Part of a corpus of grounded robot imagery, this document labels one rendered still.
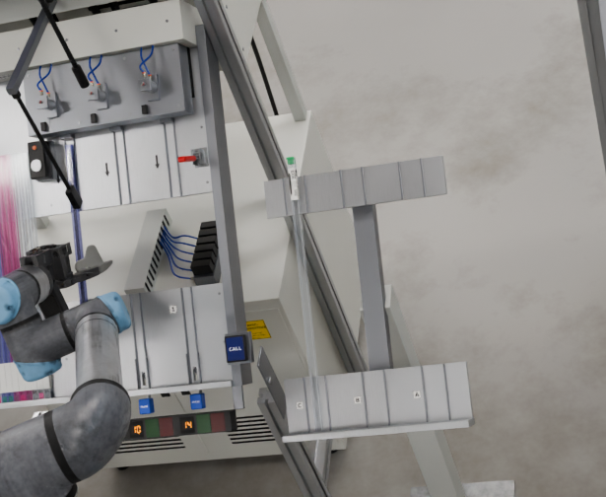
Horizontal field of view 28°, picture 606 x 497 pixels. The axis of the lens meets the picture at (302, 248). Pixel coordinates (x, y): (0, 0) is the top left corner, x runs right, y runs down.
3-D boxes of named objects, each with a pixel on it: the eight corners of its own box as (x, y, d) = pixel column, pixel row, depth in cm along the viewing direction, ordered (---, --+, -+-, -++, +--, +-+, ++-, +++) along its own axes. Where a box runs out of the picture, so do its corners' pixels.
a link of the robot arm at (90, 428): (121, 403, 179) (110, 272, 224) (51, 434, 179) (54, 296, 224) (153, 465, 184) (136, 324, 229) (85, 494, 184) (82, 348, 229)
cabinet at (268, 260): (352, 464, 308) (279, 299, 267) (99, 483, 328) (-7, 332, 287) (371, 275, 354) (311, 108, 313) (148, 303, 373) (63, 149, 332)
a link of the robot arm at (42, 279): (44, 307, 226) (5, 312, 228) (55, 300, 230) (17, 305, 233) (35, 267, 225) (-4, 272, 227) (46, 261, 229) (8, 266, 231)
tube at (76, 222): (97, 392, 248) (94, 393, 247) (91, 393, 249) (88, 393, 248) (73, 144, 252) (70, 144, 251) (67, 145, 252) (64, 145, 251)
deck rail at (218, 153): (252, 383, 245) (242, 385, 239) (243, 384, 245) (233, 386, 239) (215, 30, 249) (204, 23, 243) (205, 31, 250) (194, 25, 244)
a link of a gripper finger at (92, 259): (114, 239, 244) (74, 250, 239) (120, 267, 245) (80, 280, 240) (106, 239, 247) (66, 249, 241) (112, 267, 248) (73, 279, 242)
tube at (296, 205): (288, 158, 230) (286, 157, 229) (295, 157, 229) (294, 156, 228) (316, 431, 225) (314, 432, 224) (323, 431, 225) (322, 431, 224)
